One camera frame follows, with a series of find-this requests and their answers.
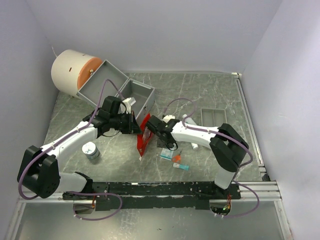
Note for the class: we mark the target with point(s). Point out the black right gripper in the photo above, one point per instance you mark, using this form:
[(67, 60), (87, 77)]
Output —
[(161, 144)]

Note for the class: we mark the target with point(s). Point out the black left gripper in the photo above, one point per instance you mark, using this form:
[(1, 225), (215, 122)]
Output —
[(132, 127)]

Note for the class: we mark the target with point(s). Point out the red first aid pouch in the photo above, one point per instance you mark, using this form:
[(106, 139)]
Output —
[(143, 138)]

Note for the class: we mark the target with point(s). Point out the teal wipe sachet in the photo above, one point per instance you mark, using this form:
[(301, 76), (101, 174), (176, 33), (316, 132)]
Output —
[(166, 154)]

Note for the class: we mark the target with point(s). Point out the small red scissors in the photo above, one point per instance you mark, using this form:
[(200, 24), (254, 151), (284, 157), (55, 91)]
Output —
[(177, 158)]

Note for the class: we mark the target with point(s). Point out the teal capped tube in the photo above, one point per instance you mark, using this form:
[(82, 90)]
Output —
[(181, 166)]

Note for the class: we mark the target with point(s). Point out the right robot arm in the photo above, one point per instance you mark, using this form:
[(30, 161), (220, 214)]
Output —
[(227, 146)]

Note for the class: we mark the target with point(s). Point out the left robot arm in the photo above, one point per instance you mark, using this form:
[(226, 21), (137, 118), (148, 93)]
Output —
[(39, 170)]

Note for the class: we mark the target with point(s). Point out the small white plastic bottle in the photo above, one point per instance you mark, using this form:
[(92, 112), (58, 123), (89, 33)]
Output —
[(188, 120)]

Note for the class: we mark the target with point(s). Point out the white round jar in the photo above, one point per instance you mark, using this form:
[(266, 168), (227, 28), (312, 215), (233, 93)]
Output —
[(90, 150)]

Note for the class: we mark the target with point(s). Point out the grey metal case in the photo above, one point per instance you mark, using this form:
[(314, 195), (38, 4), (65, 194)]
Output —
[(108, 80)]

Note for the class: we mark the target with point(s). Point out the grey divided tray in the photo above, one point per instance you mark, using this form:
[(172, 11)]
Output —
[(213, 117)]

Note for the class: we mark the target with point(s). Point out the white cylinder with orange face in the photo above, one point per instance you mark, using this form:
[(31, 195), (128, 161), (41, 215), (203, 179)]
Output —
[(71, 69)]

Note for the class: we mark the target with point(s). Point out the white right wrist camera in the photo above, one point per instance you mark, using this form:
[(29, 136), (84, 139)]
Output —
[(167, 118)]

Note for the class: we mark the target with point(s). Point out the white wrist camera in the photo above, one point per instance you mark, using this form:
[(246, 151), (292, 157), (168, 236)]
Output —
[(128, 103), (167, 118)]

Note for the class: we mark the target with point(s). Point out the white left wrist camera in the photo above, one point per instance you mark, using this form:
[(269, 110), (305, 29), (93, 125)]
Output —
[(128, 103)]

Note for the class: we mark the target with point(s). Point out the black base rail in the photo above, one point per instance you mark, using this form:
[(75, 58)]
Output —
[(160, 195)]

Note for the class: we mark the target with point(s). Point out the aluminium frame rail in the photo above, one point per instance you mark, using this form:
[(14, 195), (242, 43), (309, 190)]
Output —
[(266, 191)]

